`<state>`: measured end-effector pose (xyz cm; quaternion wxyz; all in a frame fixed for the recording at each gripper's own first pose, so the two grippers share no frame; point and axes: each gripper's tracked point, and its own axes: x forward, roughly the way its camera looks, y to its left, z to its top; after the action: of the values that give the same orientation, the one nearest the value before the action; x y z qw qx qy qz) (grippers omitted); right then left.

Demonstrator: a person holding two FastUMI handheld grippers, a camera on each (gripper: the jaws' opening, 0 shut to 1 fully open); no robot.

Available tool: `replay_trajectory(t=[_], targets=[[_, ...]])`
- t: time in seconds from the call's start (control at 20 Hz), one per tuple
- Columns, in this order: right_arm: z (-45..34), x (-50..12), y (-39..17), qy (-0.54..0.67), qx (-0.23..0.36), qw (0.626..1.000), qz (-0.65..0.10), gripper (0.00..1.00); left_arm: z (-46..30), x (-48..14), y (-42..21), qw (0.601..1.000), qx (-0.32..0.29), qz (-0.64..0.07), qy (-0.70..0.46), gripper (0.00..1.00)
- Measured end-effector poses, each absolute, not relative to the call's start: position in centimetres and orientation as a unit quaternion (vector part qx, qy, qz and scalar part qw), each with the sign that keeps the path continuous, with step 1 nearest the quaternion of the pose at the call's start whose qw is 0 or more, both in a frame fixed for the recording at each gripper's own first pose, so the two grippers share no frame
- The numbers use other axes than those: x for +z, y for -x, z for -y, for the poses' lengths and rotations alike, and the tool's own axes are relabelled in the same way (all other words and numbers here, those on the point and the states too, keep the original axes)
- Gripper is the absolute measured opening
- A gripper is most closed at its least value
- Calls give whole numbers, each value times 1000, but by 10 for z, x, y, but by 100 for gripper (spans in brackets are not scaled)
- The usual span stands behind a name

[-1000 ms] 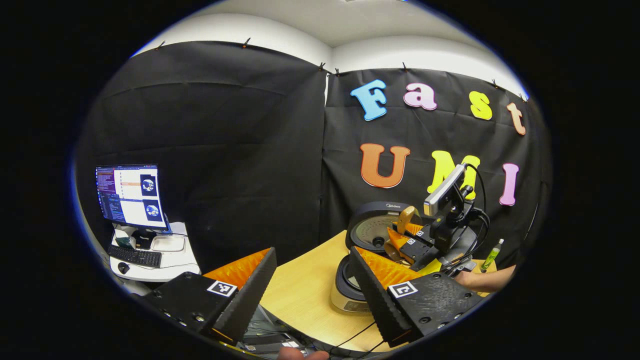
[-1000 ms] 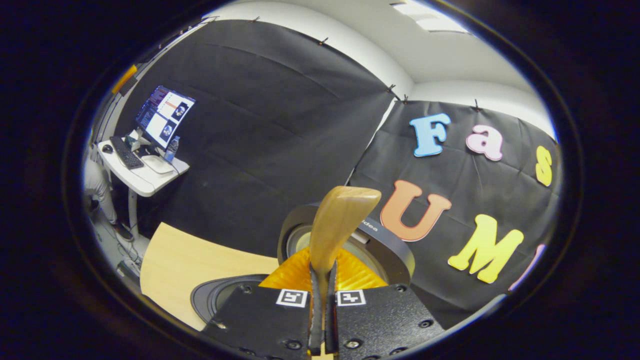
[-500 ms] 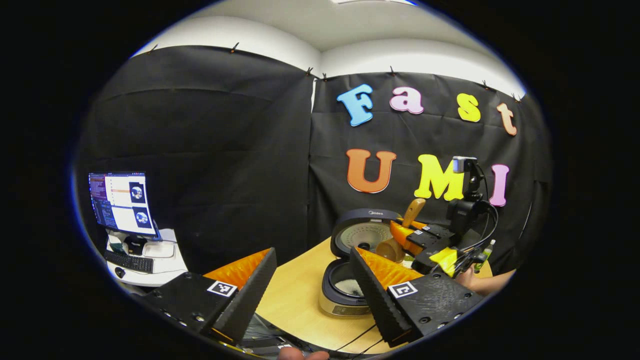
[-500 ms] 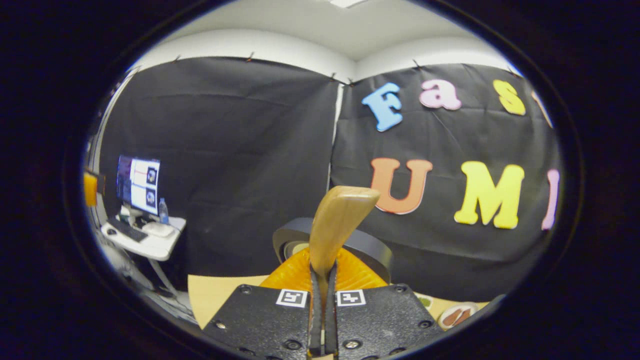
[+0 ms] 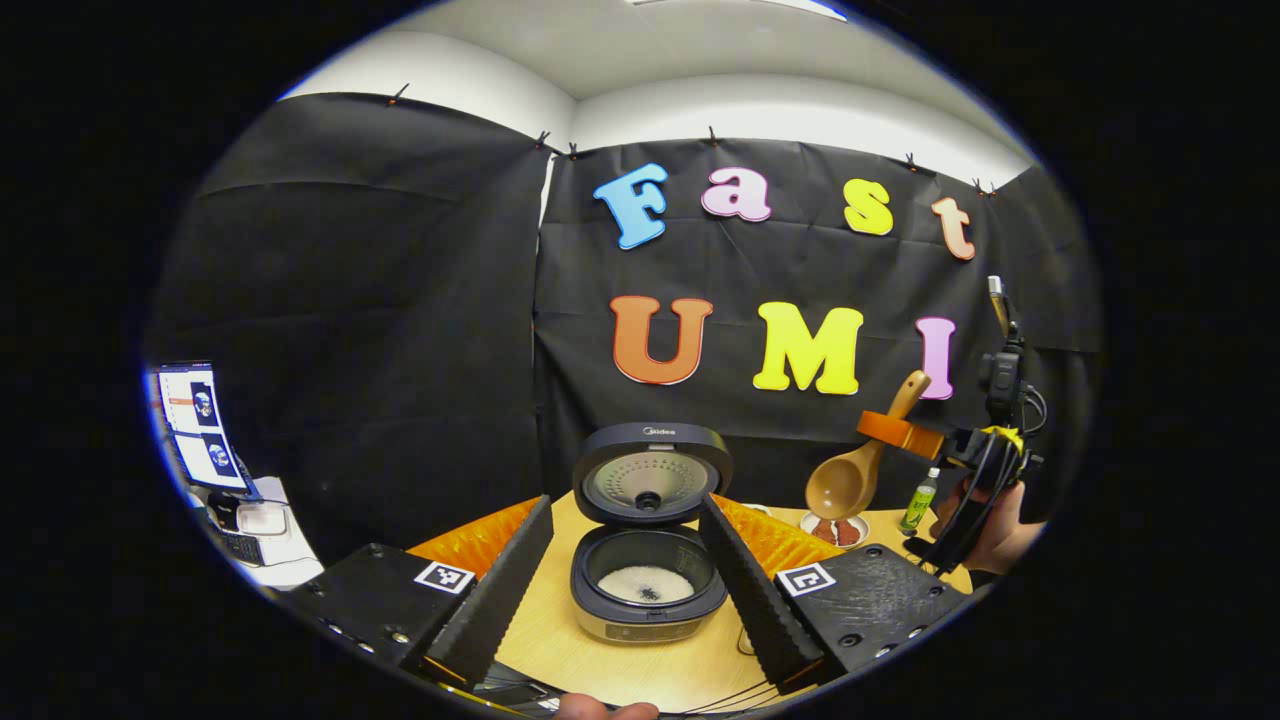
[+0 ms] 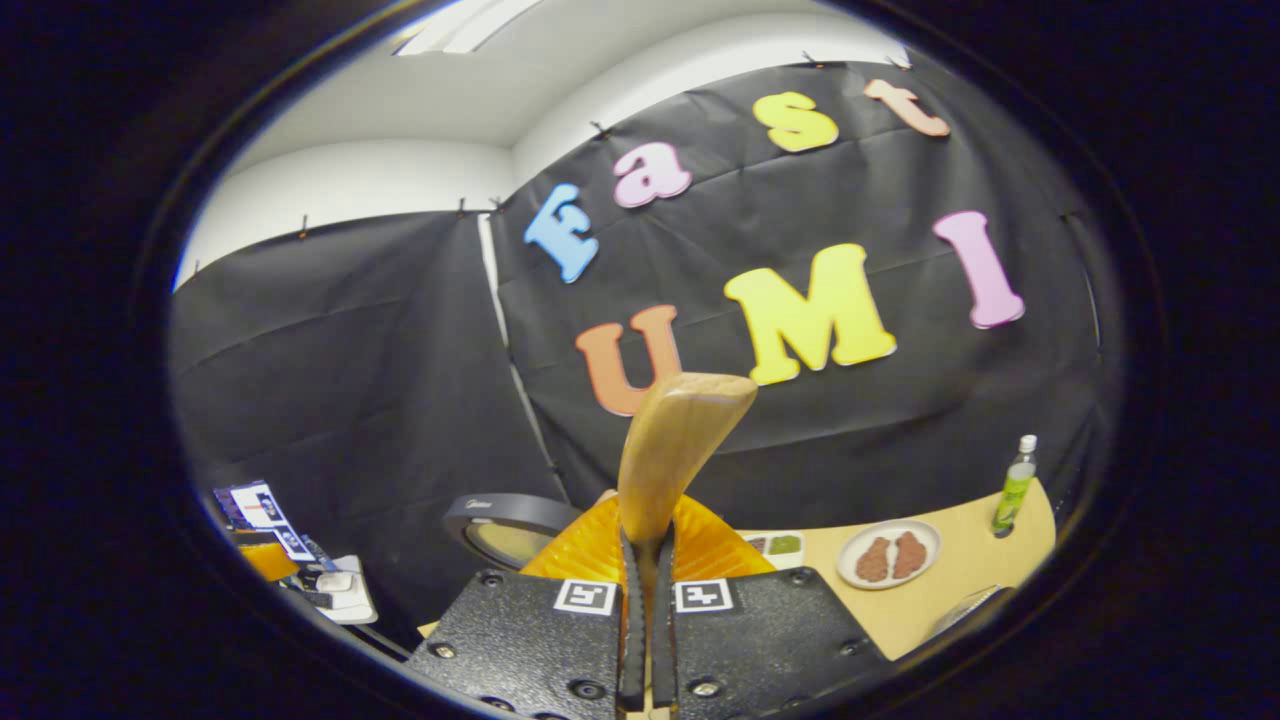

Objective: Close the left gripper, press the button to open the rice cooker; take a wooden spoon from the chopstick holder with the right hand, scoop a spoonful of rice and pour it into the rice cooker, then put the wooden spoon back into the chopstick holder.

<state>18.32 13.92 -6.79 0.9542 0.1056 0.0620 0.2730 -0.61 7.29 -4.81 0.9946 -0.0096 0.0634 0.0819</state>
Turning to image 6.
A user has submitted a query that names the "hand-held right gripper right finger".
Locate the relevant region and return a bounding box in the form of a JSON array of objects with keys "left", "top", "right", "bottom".
[{"left": 655, "top": 495, "right": 891, "bottom": 716}]

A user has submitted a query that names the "white round plate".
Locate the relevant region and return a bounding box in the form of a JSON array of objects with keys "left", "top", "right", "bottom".
[{"left": 836, "top": 518, "right": 942, "bottom": 591}]

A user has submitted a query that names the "white divided grain dish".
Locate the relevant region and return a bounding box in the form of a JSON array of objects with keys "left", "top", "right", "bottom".
[{"left": 742, "top": 531, "right": 806, "bottom": 571}]

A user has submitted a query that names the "wooden spoon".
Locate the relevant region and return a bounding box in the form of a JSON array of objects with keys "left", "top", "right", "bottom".
[{"left": 617, "top": 373, "right": 759, "bottom": 601}]

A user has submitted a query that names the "dark grey rice cooker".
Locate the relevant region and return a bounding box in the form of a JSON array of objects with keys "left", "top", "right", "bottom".
[{"left": 443, "top": 492, "right": 583, "bottom": 571}]

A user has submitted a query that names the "long ceiling light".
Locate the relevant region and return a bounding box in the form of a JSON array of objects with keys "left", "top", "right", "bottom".
[{"left": 395, "top": 0, "right": 541, "bottom": 56}]

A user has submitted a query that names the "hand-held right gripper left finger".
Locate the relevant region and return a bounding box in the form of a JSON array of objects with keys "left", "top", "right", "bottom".
[{"left": 405, "top": 495, "right": 647, "bottom": 716}]

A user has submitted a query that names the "black backdrop cloth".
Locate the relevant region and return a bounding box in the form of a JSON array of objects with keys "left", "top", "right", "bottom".
[{"left": 168, "top": 60, "right": 1121, "bottom": 641}]

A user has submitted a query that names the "green drink bottle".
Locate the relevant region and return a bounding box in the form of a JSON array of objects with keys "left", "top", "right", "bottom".
[{"left": 990, "top": 434, "right": 1039, "bottom": 539}]

